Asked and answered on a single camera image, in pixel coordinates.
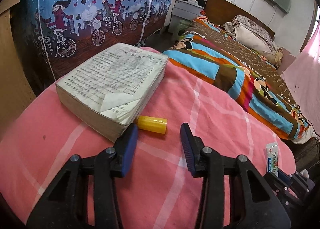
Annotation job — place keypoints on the colourful patchwork blanket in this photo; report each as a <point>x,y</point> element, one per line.
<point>225,69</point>

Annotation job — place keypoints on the green plastic stool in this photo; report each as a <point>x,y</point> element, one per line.
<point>181,28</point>

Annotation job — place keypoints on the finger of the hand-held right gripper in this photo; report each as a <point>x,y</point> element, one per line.
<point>283,176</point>
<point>271,180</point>

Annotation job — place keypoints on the blue printed fabric wardrobe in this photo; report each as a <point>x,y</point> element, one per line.
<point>87,7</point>

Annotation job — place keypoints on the white ointment tube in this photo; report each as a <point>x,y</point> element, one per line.
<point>273,156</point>

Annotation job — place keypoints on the yellow plastic bottle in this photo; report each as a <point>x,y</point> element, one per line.
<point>151,124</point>

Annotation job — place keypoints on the pink checkered tablecloth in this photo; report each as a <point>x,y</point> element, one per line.
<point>175,189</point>

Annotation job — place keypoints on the white nightstand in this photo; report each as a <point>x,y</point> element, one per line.
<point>182,11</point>

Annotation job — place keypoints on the brown wooden furniture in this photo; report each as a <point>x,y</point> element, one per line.
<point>12,69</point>

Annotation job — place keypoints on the brown wooden headboard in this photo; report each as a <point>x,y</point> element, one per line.
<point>220,7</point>

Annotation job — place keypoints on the beige pillow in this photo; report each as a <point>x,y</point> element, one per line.
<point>250,38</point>

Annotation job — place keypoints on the floral pillow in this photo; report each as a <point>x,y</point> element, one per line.
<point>250,25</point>

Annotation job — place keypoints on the yellow crumpled cloth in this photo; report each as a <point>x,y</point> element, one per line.
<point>278,56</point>

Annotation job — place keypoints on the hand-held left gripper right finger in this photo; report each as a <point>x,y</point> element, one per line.
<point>187,149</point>

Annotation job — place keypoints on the thick old book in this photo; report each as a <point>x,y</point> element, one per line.
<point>112,76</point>

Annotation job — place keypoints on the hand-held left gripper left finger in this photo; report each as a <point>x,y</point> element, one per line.
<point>128,149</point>

